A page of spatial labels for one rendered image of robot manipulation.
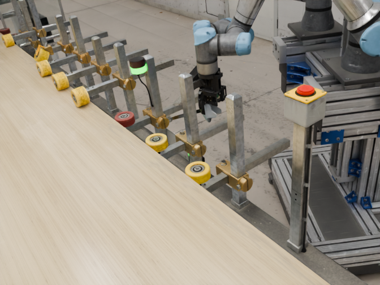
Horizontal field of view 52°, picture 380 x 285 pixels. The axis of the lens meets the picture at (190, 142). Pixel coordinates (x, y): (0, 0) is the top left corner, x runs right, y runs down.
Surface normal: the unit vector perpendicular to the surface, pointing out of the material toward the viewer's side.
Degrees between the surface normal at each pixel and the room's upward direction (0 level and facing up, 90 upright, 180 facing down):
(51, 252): 0
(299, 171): 90
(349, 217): 0
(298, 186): 90
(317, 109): 90
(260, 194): 0
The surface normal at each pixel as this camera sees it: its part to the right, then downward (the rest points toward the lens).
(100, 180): -0.11, -0.84
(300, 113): -0.80, 0.40
